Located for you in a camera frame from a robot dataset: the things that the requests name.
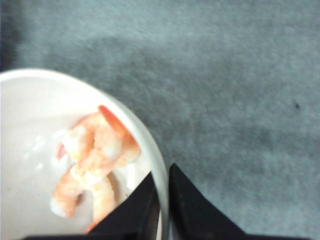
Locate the grey felt table mat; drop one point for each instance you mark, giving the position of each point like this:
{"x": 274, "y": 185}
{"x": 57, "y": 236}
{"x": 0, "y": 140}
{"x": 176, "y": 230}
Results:
{"x": 229, "y": 89}

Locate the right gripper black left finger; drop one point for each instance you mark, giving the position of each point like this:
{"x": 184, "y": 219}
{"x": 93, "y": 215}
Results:
{"x": 134, "y": 219}

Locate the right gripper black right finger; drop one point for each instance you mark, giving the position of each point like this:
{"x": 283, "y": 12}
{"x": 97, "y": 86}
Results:
{"x": 196, "y": 218}

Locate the pink shrimp middle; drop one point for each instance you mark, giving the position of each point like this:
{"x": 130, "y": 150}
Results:
{"x": 77, "y": 143}

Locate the pink shrimp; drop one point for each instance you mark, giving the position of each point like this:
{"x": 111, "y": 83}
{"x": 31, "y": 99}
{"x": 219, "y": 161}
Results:
{"x": 113, "y": 145}
{"x": 103, "y": 198}
{"x": 77, "y": 143}

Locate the pink shrimp lower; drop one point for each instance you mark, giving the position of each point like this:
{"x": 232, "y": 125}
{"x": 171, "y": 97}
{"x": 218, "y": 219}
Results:
{"x": 103, "y": 198}

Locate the beige ribbed bowl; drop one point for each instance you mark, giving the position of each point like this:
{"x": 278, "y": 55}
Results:
{"x": 37, "y": 107}

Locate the pink shrimp upper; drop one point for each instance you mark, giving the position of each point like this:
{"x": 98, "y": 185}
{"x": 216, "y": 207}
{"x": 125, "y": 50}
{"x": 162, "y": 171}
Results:
{"x": 113, "y": 145}

